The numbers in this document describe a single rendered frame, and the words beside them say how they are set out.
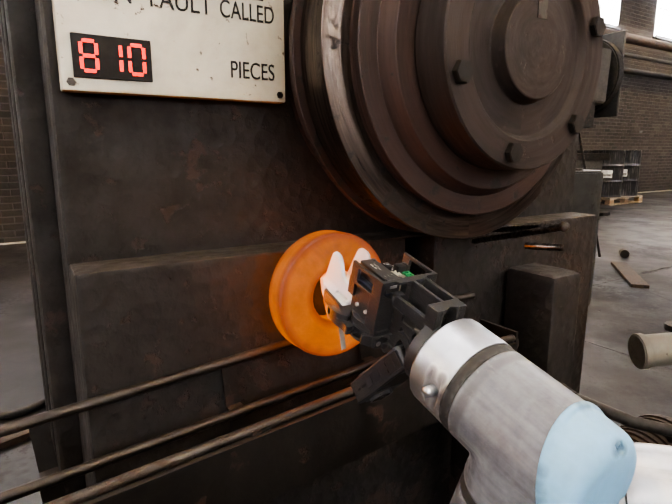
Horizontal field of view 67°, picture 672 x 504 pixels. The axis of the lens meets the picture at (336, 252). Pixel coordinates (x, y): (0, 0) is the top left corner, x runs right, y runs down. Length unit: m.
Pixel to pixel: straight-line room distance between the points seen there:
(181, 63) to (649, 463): 0.63
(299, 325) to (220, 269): 0.12
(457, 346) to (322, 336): 0.23
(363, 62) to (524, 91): 0.19
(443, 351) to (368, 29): 0.35
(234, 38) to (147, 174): 0.20
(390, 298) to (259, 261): 0.21
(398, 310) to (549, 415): 0.18
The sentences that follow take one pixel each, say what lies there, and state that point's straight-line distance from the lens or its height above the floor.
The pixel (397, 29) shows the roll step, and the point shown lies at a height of 1.12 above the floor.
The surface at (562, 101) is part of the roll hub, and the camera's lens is 0.73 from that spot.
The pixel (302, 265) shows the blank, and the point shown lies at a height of 0.87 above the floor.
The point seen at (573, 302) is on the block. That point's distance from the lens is 0.95.
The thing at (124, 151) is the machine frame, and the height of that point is 1.00.
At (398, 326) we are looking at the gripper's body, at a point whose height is 0.83.
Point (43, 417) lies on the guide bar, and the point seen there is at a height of 0.73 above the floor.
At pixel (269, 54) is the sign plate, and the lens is 0.70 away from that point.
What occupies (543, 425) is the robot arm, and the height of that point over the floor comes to 0.81.
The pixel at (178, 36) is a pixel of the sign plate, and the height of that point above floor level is 1.13.
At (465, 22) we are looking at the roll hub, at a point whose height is 1.13.
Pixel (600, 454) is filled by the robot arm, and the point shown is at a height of 0.80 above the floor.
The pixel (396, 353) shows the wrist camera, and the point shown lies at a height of 0.81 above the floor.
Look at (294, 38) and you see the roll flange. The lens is 0.64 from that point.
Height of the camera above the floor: 1.00
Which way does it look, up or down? 11 degrees down
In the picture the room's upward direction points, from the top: straight up
